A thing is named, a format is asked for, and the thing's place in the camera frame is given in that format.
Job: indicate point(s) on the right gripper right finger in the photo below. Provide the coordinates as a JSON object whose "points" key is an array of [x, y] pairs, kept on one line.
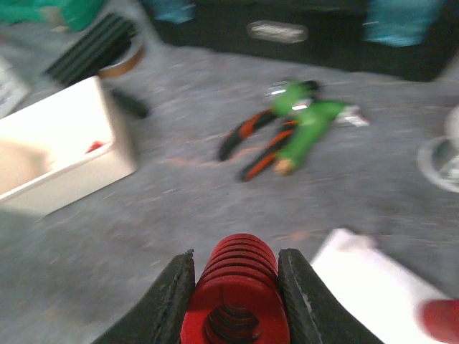
{"points": [[314, 314]]}

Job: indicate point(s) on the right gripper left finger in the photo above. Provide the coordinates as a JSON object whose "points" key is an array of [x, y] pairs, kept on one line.
{"points": [[159, 314]]}

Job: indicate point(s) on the red large spring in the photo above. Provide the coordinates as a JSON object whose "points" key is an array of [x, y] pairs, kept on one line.
{"points": [[440, 320]]}

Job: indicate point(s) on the orange black pliers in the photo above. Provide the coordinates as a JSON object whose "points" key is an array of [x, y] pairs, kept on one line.
{"points": [[258, 143]]}

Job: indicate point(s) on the white spring tray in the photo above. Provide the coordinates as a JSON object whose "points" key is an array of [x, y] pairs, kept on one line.
{"points": [[44, 166]]}

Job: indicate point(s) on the white peg board fixture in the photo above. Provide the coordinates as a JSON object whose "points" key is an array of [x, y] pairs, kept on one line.
{"points": [[379, 292]]}

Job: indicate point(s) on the brown tape roll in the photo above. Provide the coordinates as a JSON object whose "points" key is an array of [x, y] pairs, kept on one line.
{"points": [[127, 61]]}

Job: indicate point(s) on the black aluminium extrusion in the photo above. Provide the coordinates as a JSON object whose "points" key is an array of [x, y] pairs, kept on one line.
{"points": [[110, 37]]}

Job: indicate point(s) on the black toolbox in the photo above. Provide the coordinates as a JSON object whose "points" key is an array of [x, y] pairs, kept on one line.
{"points": [[414, 40]]}

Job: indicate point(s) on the green plastic case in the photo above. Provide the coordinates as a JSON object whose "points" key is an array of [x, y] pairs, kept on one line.
{"points": [[74, 15]]}

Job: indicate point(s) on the solder wire spool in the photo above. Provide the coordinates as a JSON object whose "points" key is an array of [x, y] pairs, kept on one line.
{"points": [[437, 159]]}

